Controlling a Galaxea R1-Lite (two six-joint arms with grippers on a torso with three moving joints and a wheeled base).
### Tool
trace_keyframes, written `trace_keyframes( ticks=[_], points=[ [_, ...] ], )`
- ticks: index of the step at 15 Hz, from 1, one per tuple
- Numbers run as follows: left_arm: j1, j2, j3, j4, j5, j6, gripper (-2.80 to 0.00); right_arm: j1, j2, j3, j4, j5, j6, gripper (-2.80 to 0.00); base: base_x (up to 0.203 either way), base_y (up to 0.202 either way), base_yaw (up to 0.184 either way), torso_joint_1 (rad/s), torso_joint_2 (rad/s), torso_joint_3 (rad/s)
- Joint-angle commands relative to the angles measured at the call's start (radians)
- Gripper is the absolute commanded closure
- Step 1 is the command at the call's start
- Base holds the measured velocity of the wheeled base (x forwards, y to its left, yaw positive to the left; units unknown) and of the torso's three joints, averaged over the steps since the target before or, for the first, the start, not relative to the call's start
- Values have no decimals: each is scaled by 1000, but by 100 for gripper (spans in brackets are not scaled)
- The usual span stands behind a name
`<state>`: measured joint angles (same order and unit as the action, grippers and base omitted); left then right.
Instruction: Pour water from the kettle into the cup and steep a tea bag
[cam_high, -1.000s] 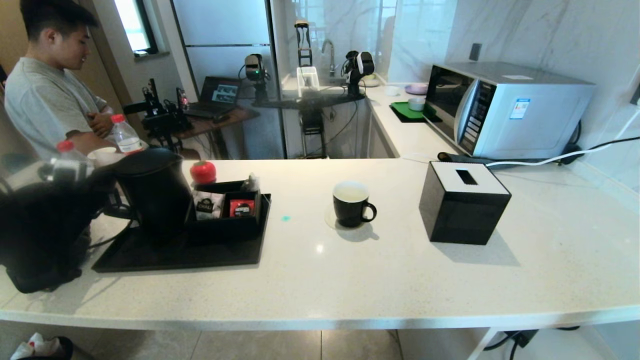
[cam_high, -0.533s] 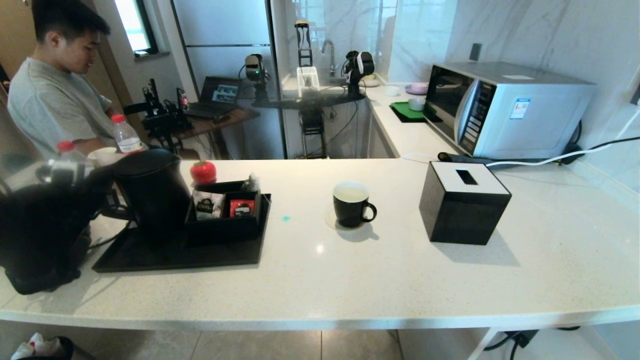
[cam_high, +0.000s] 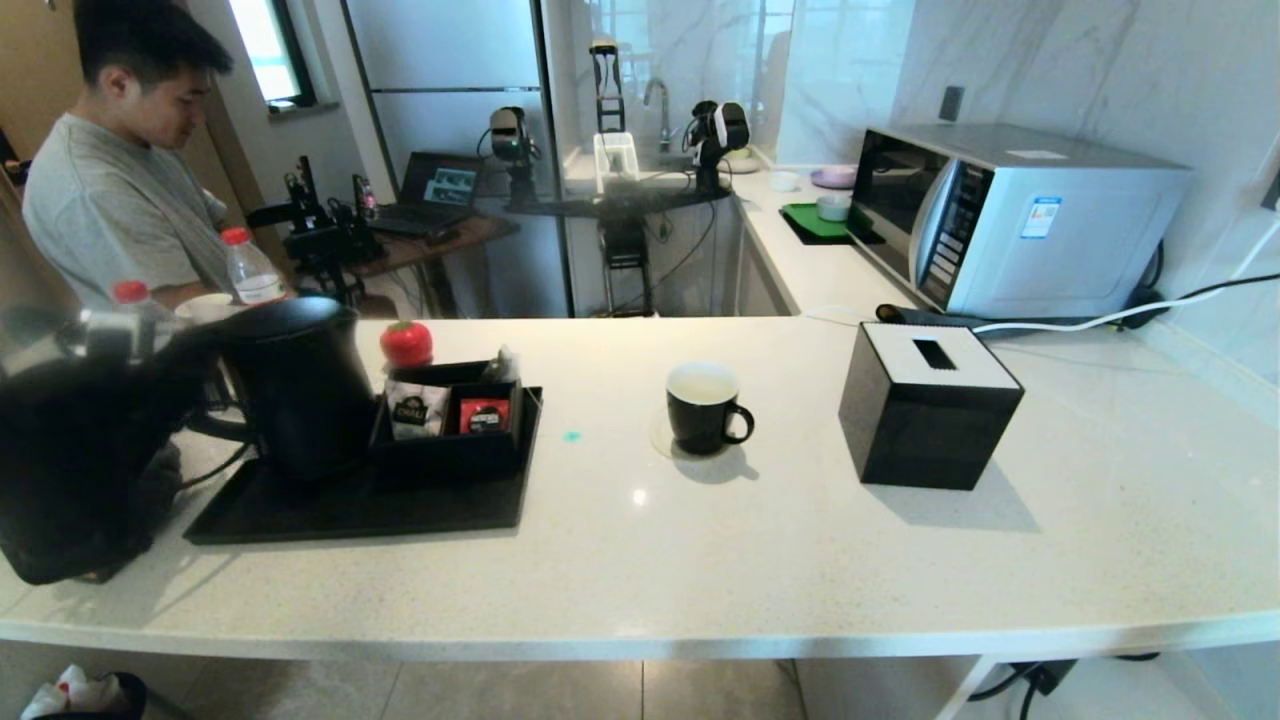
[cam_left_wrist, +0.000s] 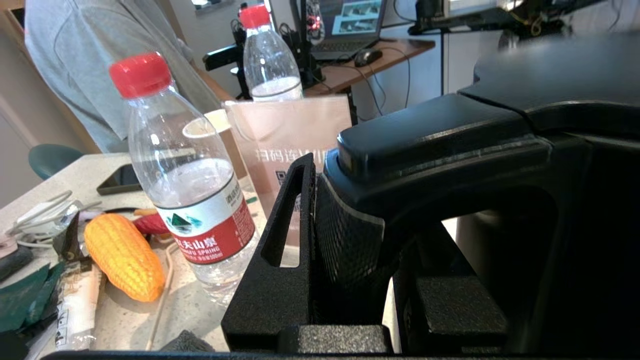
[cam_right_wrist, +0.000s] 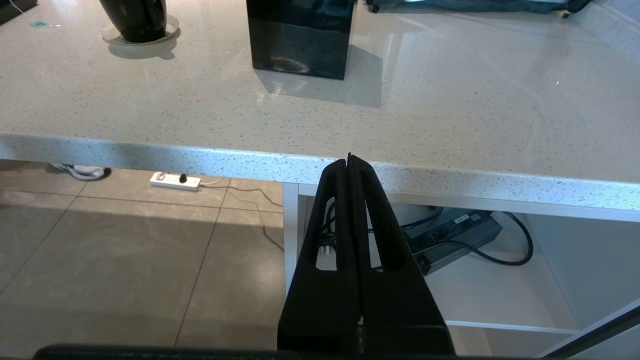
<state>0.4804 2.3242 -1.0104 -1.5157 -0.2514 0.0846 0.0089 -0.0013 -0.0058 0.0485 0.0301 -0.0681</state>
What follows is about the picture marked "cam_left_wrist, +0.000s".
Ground clear water bottle red cap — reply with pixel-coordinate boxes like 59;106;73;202
238;4;304;101
109;52;261;306

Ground yellow toy corn cob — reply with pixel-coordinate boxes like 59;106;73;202
83;213;166;303

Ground black computer mouse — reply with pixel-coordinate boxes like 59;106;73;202
354;48;384;68

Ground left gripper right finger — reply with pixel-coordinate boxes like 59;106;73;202
392;220;510;354

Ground red toy pepper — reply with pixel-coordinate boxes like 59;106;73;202
132;214;171;236

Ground black teleoperation controller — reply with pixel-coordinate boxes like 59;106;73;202
202;17;326;101

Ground white printed food packet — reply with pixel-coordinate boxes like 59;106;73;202
52;260;108;351

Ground teal chair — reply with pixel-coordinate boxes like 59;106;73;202
28;144;86;181

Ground dark green packet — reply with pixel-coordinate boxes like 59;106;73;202
0;260;66;333

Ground white cable bundle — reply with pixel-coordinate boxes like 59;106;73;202
5;190;103;249

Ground black smartphone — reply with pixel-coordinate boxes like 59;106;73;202
96;162;143;196

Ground brown paper cup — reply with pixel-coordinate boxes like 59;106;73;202
182;109;248;181

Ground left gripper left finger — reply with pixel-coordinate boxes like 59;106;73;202
221;153;317;352

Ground person in grey t-shirt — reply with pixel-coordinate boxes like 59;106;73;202
24;0;223;153

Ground pink acrylic QR sign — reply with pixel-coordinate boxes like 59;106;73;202
221;95;354;248

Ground brown wooden desk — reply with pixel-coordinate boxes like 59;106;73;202
197;37;437;101

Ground black laptop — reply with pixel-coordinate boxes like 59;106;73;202
310;0;388;62

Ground black electric kettle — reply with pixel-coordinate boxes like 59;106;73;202
312;32;640;356

